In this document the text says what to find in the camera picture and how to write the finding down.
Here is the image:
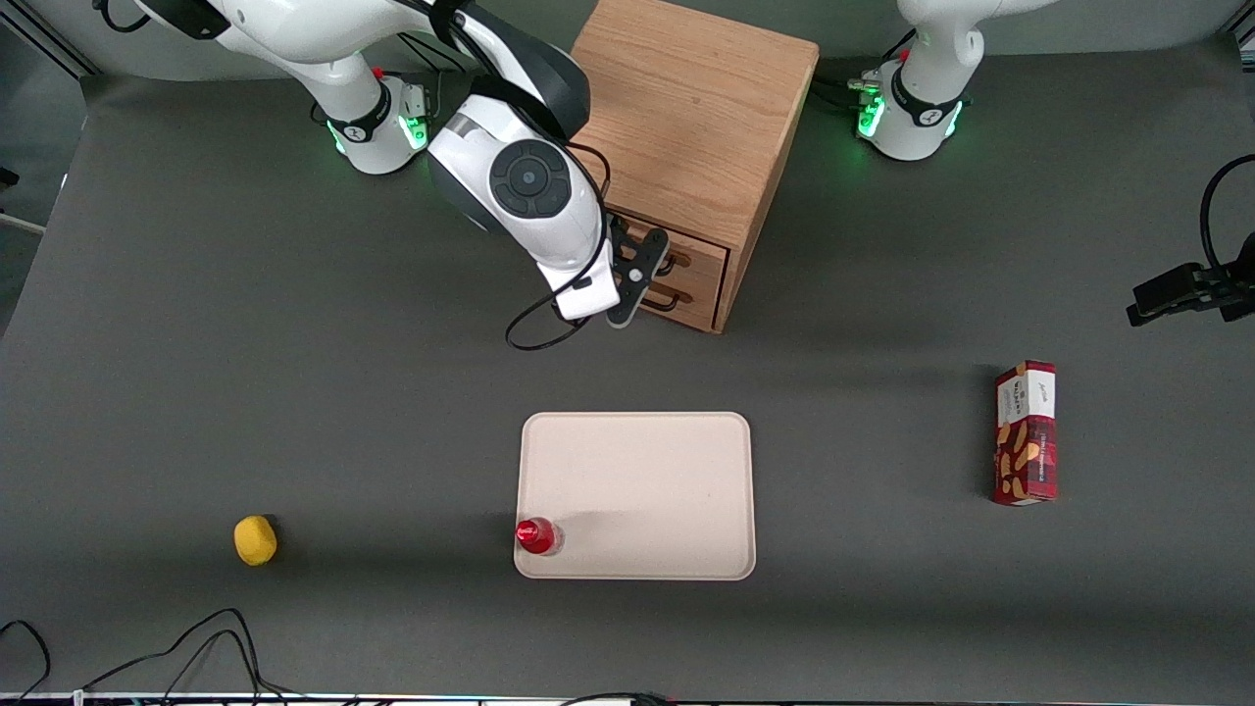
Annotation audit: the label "wooden drawer with black handle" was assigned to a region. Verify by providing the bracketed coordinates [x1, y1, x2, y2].
[606, 209, 732, 293]
[637, 267, 727, 332]

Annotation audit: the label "wooden drawer cabinet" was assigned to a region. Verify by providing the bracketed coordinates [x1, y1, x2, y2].
[569, 0, 821, 334]

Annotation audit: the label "beige plastic tray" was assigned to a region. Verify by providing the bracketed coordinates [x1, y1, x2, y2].
[514, 412, 757, 580]

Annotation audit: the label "red tartan shortbread box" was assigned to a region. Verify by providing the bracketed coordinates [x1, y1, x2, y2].
[991, 360, 1059, 507]

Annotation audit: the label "red capped bottle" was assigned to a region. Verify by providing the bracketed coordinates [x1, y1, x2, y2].
[516, 518, 565, 557]

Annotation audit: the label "yellow lemon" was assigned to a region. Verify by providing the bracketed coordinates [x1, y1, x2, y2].
[233, 515, 278, 568]

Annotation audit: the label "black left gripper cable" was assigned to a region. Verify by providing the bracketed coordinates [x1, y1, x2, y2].
[1200, 155, 1255, 280]

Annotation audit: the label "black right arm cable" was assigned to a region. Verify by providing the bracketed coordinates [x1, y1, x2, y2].
[431, 0, 615, 353]

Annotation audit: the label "black left arm base cables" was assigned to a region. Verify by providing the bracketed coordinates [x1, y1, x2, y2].
[812, 67, 883, 111]

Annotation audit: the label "black arm base cables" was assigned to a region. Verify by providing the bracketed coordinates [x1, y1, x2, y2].
[396, 31, 444, 128]
[812, 67, 883, 111]

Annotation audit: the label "black right arm base cables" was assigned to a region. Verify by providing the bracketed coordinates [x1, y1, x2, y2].
[396, 31, 444, 128]

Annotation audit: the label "black looped floor cable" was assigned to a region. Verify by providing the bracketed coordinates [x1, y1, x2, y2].
[83, 608, 295, 703]

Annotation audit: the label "black short edge cable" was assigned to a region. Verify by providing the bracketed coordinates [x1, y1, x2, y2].
[0, 620, 52, 703]

